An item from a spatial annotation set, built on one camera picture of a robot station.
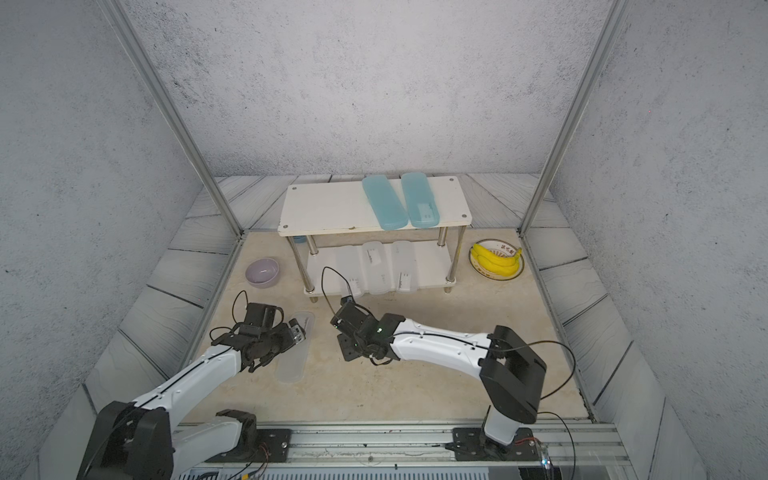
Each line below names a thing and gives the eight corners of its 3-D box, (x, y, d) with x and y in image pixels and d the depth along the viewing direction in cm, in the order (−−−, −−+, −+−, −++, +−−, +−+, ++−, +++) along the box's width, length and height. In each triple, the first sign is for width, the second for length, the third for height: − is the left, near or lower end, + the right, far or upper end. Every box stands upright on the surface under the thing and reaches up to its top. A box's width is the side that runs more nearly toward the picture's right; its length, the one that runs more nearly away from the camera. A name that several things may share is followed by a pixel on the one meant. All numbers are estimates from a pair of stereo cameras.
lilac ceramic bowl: (247, 291, 105) (240, 282, 101) (255, 268, 112) (250, 258, 107) (277, 291, 105) (272, 282, 101) (284, 268, 112) (280, 258, 107)
